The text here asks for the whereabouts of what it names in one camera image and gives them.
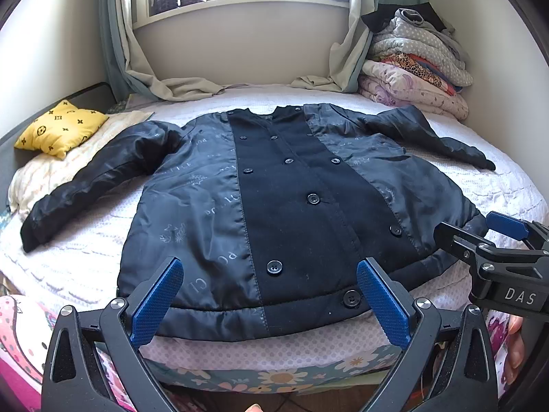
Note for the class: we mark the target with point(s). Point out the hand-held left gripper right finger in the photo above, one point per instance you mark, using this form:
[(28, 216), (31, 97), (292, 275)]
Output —
[(381, 304)]

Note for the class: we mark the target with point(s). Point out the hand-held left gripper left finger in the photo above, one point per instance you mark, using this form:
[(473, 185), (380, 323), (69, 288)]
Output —
[(156, 304)]

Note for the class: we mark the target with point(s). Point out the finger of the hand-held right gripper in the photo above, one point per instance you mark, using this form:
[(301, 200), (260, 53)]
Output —
[(508, 224), (454, 237)]

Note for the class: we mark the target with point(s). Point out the dark navy buttoned jacket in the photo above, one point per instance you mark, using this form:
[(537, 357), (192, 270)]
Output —
[(278, 206)]

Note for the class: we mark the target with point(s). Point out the person's right hand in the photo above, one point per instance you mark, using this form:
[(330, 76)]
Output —
[(517, 347)]

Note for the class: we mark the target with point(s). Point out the white textured bedspread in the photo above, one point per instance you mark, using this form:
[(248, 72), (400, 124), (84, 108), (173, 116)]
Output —
[(493, 180)]

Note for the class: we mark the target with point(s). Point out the pink floral cloth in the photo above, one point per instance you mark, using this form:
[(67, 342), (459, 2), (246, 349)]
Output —
[(495, 339), (21, 352)]

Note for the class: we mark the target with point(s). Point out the floral bed sheet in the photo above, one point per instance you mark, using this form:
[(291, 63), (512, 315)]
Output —
[(278, 378)]

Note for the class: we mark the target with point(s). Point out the purple floral quilt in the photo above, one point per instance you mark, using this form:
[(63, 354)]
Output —
[(407, 90)]

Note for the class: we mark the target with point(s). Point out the cream quilted blanket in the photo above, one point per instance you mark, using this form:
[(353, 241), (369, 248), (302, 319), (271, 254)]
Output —
[(43, 176)]

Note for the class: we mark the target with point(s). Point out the orange patterned blanket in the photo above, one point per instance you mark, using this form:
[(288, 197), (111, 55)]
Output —
[(411, 63)]

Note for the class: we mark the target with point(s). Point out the stack of folded blankets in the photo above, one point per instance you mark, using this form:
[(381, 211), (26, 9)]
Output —
[(420, 47)]

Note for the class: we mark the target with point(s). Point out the yellow patterned pillow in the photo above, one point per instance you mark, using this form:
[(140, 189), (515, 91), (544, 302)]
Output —
[(60, 128)]

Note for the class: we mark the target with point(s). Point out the cream curtain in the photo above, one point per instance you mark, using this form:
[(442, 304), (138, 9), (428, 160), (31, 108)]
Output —
[(171, 88), (347, 60)]

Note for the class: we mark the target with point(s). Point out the black folded garment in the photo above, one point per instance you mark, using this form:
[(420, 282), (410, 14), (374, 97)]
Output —
[(377, 19)]

